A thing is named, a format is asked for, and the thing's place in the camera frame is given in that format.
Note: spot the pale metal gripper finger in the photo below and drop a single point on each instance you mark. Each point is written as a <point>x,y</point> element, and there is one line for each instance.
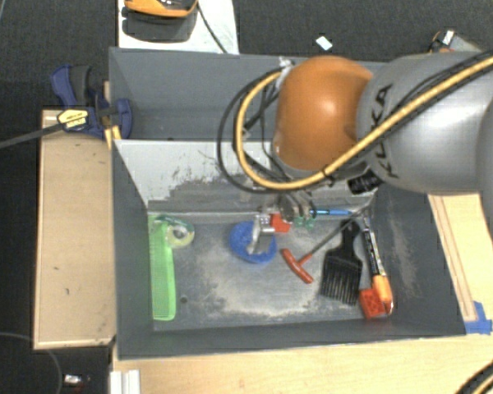
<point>268,239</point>
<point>256,236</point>

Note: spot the blue round disc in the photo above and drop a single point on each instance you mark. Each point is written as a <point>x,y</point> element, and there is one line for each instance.
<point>240,240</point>

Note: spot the small red block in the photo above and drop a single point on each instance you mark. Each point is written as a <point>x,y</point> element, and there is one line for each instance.
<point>280,223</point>

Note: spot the blue pen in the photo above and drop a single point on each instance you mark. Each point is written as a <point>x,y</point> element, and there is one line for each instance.
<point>333,212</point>

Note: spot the grey metal bin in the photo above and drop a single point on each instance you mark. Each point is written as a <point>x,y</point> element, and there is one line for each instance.
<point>213,285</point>

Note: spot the clear green tape dispenser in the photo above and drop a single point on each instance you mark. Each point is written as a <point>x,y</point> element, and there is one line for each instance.
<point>181,233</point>

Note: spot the black hair pick comb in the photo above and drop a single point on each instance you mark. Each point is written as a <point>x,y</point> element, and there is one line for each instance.
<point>340,275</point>

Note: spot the green plastic comb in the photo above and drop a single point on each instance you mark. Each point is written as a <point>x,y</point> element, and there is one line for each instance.
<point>163,277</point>

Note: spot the black and orange marker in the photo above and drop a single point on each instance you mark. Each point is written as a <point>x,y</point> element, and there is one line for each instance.
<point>376,261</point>

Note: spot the red ribbed cube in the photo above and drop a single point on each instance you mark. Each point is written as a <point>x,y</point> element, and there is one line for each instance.
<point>371,304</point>

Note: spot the pale wood flat board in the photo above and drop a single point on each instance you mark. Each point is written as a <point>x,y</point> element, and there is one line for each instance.
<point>74,240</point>

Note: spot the black cylinder on white bracket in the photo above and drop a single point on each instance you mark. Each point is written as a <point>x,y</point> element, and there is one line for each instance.
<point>363,184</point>

